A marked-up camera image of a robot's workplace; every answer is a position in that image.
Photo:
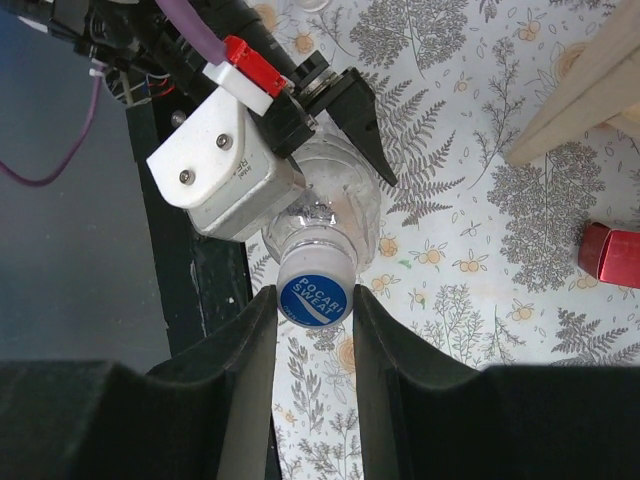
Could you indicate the wooden shelf unit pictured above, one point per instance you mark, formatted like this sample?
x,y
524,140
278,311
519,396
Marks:
x,y
601,87

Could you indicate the black base bar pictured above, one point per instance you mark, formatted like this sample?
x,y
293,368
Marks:
x,y
190,250

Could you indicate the red box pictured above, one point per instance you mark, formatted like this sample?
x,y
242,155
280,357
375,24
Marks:
x,y
610,255

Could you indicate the floral table mat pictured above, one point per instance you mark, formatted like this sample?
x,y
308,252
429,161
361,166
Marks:
x,y
482,263

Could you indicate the small clear glass cup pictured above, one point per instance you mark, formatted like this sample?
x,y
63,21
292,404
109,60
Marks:
x,y
312,6

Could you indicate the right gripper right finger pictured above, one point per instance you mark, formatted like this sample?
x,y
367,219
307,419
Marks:
x,y
424,415

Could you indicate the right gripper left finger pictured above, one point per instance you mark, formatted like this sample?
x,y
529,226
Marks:
x,y
92,420

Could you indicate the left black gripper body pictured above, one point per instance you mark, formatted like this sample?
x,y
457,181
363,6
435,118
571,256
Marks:
x,y
346,97

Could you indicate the clear plastic bottle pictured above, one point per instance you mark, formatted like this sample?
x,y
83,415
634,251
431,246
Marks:
x,y
340,205

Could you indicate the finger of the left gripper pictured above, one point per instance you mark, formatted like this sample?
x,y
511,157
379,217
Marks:
x,y
361,127

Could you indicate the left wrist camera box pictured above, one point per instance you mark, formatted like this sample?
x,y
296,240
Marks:
x,y
217,167

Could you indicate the blue white bottle cap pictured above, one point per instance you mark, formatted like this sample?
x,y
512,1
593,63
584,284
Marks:
x,y
315,286

